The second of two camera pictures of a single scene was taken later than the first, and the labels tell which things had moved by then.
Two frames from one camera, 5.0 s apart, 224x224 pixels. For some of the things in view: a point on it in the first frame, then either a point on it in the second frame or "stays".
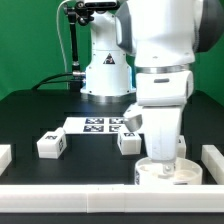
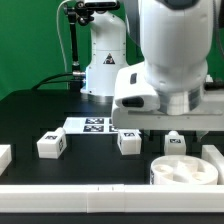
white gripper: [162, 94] → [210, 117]
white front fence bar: [112, 198] stays
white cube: [129, 142] stays
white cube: [52, 144] stays
